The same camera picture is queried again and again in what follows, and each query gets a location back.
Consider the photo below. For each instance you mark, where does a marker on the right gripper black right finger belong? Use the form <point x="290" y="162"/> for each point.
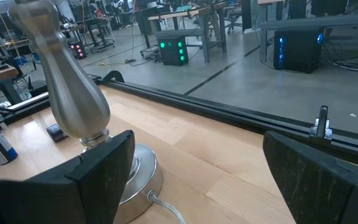
<point x="328" y="193"/>

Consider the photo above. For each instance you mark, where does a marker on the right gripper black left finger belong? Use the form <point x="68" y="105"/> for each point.
<point x="57" y="196"/>

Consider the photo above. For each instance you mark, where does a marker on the dark purple food coloring bottle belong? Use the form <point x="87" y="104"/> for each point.
<point x="56" y="133"/>

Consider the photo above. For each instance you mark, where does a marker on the silver lamp with white shade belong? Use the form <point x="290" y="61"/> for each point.
<point x="73" y="99"/>

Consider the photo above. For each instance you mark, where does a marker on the computer tower blue lights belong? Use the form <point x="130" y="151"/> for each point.
<point x="297" y="49"/>

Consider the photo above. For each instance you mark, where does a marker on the computer tower pink lights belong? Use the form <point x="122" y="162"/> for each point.
<point x="78" y="50"/>

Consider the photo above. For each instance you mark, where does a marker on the grey workbench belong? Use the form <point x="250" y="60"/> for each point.
<point x="322" y="21"/>

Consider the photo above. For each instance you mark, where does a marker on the computer tower green lights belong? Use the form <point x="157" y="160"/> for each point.
<point x="172" y="51"/>

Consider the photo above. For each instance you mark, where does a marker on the wooden workbench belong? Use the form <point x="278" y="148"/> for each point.
<point x="185" y="14"/>

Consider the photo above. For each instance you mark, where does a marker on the silver frame bracket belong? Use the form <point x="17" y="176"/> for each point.
<point x="321" y="126"/>

